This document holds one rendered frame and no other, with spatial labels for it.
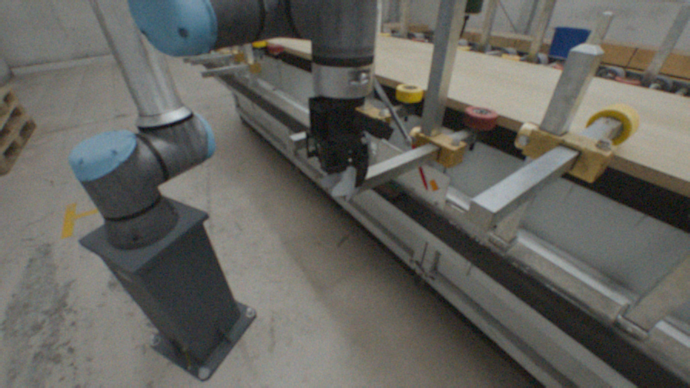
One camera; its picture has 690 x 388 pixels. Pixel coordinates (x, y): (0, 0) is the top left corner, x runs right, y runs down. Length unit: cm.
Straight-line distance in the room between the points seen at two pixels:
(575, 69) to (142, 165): 90
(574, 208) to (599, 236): 8
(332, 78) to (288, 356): 108
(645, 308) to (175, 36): 76
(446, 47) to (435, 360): 109
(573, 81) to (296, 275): 129
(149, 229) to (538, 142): 92
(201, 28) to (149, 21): 6
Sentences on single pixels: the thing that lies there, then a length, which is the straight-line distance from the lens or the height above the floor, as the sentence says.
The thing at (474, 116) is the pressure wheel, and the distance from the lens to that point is 78.
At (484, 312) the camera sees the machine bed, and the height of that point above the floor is 17.
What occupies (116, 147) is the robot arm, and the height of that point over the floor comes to 87.
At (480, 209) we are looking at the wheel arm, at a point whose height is 95.
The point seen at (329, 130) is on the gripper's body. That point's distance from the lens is 44.
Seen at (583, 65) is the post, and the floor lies 108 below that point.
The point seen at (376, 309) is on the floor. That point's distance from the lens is 136.
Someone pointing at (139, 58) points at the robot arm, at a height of 103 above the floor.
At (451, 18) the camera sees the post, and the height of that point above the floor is 112.
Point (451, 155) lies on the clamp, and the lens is 68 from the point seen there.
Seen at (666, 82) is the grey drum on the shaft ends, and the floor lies 84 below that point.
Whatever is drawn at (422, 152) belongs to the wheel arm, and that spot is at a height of 86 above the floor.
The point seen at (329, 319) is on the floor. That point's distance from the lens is 133.
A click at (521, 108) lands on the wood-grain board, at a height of 90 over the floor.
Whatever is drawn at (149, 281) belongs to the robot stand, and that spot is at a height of 53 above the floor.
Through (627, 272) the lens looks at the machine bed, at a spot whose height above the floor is 66.
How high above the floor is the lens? 116
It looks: 37 degrees down
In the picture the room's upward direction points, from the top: straight up
